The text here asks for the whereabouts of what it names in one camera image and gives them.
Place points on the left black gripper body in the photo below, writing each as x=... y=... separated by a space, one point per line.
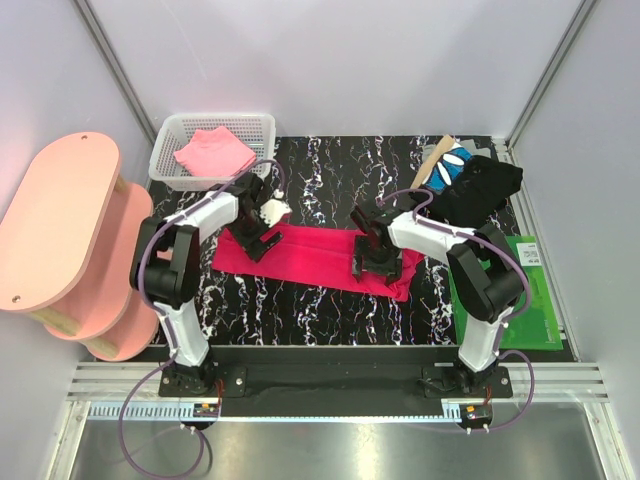
x=251 y=227

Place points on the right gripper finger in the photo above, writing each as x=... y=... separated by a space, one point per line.
x=358 y=273
x=393 y=277

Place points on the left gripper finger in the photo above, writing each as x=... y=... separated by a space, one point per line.
x=271 y=241
x=256 y=250

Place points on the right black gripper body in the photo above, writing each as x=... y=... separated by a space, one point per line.
x=377 y=261

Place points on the crimson red t-shirt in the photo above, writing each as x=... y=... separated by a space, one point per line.
x=315 y=257

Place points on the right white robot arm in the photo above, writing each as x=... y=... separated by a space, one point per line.
x=487 y=277

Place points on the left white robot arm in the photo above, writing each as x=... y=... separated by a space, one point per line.
x=166 y=268

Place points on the light pink folded t-shirt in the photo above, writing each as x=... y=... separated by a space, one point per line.
x=215 y=153

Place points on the white plastic mesh basket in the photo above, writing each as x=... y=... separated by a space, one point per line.
x=257 y=131

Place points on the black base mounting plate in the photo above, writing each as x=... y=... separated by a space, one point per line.
x=337 y=382

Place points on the blue white graphic t-shirt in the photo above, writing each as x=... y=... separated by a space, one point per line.
x=450 y=170

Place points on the grey folded t-shirt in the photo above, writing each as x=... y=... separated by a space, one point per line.
x=469 y=145

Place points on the black folded t-shirt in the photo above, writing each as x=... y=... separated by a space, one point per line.
x=482 y=188

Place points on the tan folded t-shirt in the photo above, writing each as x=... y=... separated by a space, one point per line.
x=446 y=143

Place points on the green cutting mat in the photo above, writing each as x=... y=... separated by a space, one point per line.
x=537 y=328

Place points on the pink three-tier wooden shelf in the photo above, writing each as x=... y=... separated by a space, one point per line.
x=68 y=239

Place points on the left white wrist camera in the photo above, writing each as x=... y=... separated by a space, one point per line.
x=275 y=209

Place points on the aluminium rail frame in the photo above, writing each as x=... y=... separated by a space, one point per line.
x=548 y=421

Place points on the white slotted cable duct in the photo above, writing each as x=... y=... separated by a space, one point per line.
x=165 y=411

